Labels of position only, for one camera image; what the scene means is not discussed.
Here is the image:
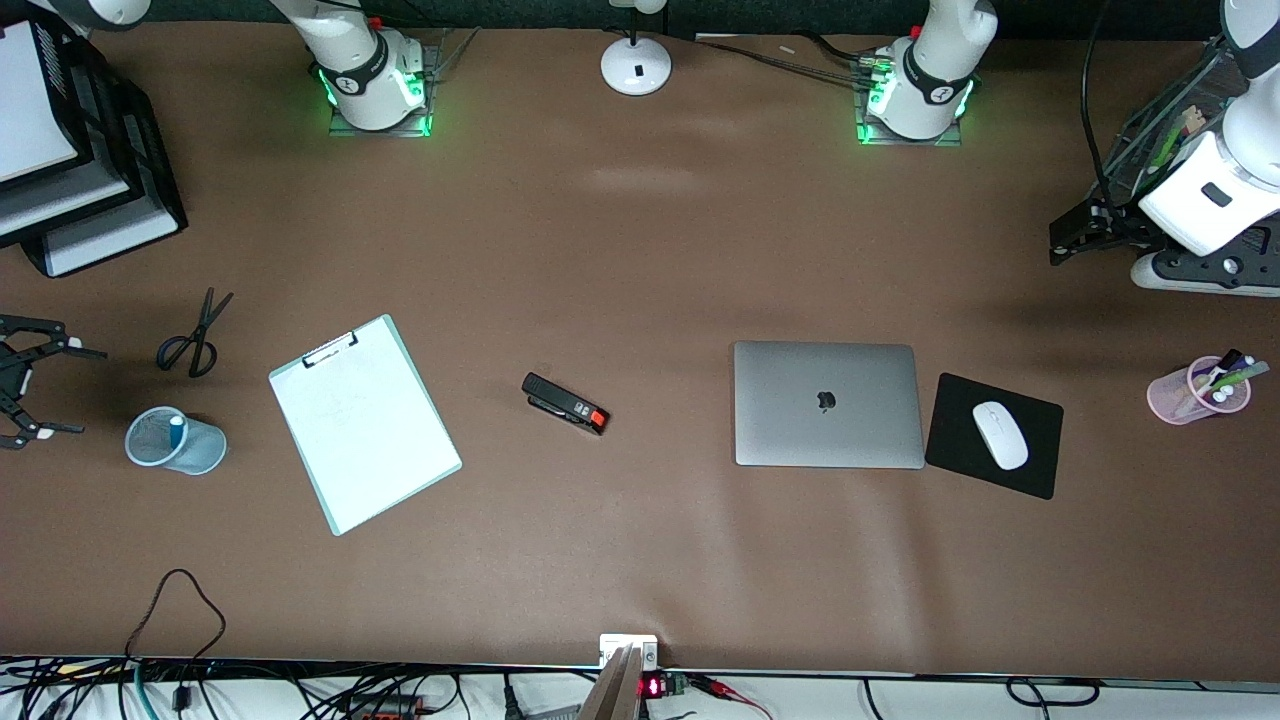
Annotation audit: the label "red wire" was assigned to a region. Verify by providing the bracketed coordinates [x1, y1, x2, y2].
[690, 675, 773, 720]

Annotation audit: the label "tangled black cable bundle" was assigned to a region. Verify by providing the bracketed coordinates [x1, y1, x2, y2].
[0, 655, 601, 720]

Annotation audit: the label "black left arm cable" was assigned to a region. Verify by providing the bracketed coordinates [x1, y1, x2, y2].
[1080, 0, 1116, 206]

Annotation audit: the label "gray metal bar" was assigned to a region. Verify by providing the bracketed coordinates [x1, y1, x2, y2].
[575, 645, 646, 720]

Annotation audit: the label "black stapler orange tip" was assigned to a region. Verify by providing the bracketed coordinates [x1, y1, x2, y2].
[521, 372, 610, 437]

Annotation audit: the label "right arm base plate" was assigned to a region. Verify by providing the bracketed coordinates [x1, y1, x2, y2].
[328, 40, 441, 138]

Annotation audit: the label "black wire mesh tray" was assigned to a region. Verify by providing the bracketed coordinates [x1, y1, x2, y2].
[1095, 40, 1280, 251]

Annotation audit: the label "black cables to base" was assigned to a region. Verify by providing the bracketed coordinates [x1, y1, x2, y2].
[690, 35, 891, 86]

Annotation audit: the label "green marker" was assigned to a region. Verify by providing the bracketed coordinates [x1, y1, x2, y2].
[1150, 108, 1206, 171]
[1205, 361, 1271, 393]

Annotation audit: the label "teal clipboard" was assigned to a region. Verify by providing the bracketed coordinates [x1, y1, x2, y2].
[268, 313, 464, 538]

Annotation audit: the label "silver laptop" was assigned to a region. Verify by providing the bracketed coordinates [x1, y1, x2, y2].
[733, 341, 926, 470]

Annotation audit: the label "white paper sheet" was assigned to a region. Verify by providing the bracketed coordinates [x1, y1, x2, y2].
[272, 320, 459, 531]

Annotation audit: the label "black blue scissors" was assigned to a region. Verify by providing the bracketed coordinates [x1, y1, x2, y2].
[156, 287, 235, 379]

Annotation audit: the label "black looped cable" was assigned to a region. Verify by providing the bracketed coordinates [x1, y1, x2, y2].
[125, 568, 227, 663]

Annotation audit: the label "thin black cable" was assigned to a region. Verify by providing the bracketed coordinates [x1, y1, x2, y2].
[860, 678, 1201, 720]

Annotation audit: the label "pink mesh pen cup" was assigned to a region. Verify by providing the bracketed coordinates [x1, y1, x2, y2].
[1146, 356, 1253, 427]

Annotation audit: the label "black mouse pad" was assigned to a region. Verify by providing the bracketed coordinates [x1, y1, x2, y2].
[924, 372, 1065, 501]

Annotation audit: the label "white lamp base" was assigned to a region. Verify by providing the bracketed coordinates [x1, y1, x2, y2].
[600, 0, 673, 97]

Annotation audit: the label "white paper stack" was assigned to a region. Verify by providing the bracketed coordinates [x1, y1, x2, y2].
[0, 160, 131, 241]
[0, 22, 81, 186]
[45, 205, 183, 278]

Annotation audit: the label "light blue mesh cup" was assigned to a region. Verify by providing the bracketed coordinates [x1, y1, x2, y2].
[124, 405, 228, 476]

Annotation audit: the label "black stacked paper tray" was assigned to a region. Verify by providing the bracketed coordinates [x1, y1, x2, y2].
[0, 0, 189, 279]

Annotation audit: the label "white computer mouse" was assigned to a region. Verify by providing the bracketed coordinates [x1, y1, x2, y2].
[972, 401, 1030, 471]

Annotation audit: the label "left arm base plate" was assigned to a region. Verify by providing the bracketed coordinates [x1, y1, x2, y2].
[855, 60, 966, 148]

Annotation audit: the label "white mount bracket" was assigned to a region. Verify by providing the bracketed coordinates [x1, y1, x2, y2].
[598, 633, 661, 671]

